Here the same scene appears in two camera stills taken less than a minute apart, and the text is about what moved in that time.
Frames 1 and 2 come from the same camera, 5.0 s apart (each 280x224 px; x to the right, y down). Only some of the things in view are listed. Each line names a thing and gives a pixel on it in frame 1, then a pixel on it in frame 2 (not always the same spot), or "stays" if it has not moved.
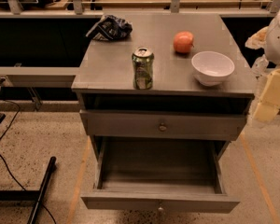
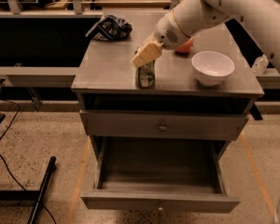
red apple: (183, 41) stays
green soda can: (143, 60) stays
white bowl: (211, 67) stays
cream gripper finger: (274, 94) to (167, 33)
